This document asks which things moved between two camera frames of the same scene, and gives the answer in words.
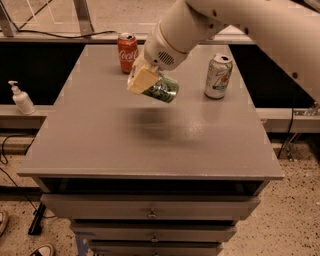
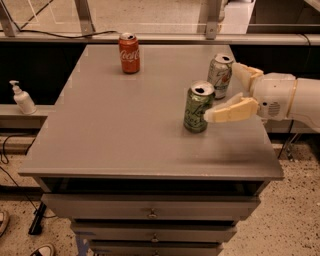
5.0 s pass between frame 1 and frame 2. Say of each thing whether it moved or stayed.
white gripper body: moved
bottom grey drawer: stayed
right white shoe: stayed
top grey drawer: stayed
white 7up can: stayed
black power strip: stayed
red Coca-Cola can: stayed
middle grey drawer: stayed
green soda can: moved
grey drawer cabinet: stayed
